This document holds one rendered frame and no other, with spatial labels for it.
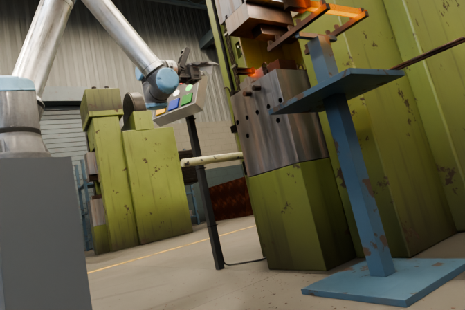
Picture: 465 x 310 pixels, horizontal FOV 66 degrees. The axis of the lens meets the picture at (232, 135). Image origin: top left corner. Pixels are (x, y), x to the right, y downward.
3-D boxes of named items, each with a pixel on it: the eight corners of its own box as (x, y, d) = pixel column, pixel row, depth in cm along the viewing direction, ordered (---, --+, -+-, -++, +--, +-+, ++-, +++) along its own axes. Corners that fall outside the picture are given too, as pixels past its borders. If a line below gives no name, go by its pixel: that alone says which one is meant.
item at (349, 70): (351, 73, 109) (349, 67, 109) (269, 115, 141) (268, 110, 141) (405, 75, 126) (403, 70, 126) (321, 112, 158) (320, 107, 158)
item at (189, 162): (185, 167, 190) (183, 157, 191) (180, 169, 194) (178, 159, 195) (249, 158, 216) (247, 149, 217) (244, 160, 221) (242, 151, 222)
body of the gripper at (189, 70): (195, 85, 170) (172, 84, 163) (192, 68, 172) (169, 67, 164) (203, 78, 164) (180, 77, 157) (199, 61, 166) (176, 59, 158)
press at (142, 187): (106, 254, 554) (81, 78, 606) (87, 254, 651) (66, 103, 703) (223, 223, 684) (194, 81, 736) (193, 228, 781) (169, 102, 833)
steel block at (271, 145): (299, 162, 159) (275, 68, 167) (248, 177, 189) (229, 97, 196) (371, 150, 192) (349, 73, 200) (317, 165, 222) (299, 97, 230)
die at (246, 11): (249, 17, 188) (245, 1, 190) (228, 35, 204) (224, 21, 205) (304, 26, 213) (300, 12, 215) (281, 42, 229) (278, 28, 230)
